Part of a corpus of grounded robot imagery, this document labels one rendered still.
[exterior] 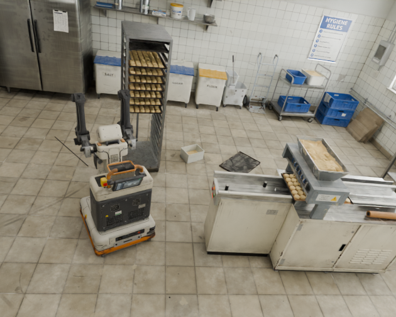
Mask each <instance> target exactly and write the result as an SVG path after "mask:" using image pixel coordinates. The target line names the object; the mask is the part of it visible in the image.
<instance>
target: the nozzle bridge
mask: <svg viewBox="0 0 396 317"><path fill-rule="evenodd" d="M282 157H283V158H286V159H287V161H288V162H289V163H288V165H287V168H286V171H287V172H294V174H295V176H296V178H297V179H298V181H299V183H300V185H301V186H302V188H303V190H304V192H305V194H306V196H307V197H306V199H305V201H306V203H307V204H315V205H314V207H313V209H312V211H311V213H310V215H309V217H310V219H314V220H323V219H324V217H325V215H326V213H327V212H328V210H329V208H330V207H331V205H333V206H342V205H343V204H344V202H345V200H346V199H347V197H348V196H349V194H350V191H349V190H348V188H347V187H346V186H345V184H344V183H343V182H342V180H341V179H338V180H336V181H319V180H317V179H316V177H315V175H314V174H313V172H312V171H311V169H310V167H309V166H308V164H307V162H306V161H305V159H304V158H303V156H302V154H301V153H300V151H299V146H298V144H297V143H286V146H285V148H284V151H283V154H282ZM292 160H293V162H295V161H296V162H297V163H296V165H295V166H297V165H298V166H299V168H298V170H299V169H300V170H301V172H300V174H301V173H303V177H302V178H304V177H305V178H306V180H305V182H308V185H307V187H306V186H305V184H304V182H302V181H303V179H301V178H300V175H299V174H298V171H297V170H296V169H295V168H296V167H295V166H294V163H293V162H292ZM292 170H293V171H292Z"/></svg>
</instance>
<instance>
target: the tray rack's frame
mask: <svg viewBox="0 0 396 317"><path fill-rule="evenodd" d="M124 33H125V36H126V35H129V38H130V39H137V40H151V41H158V42H170V39H172V37H171V36H170V35H169V34H168V32H167V31H166V29H165V28H164V27H163V25H156V24H150V23H139V22H132V21H121V90H123V65H124ZM138 122H139V113H137V117H136V138H138ZM128 160H130V161H132V163H133V164H134V165H136V164H138V165H140V166H144V167H145V168H146V169H151V168H155V169H157V167H158V166H157V163H158V162H156V160H155V156H154V153H153V149H152V146H151V142H150V141H137V142H136V149H135V150H131V149H130V148H129V147H128Z"/></svg>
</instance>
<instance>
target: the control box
mask: <svg viewBox="0 0 396 317"><path fill-rule="evenodd" d="M213 181H214V184H213V183H212V187H213V190H212V188H211V191H212V196H213V194H214V197H213V202H214V205H215V206H217V203H218V201H219V197H217V190H219V186H218V183H217V178H214V180H213ZM214 187H215V189H214ZM215 193H216V195H215Z"/></svg>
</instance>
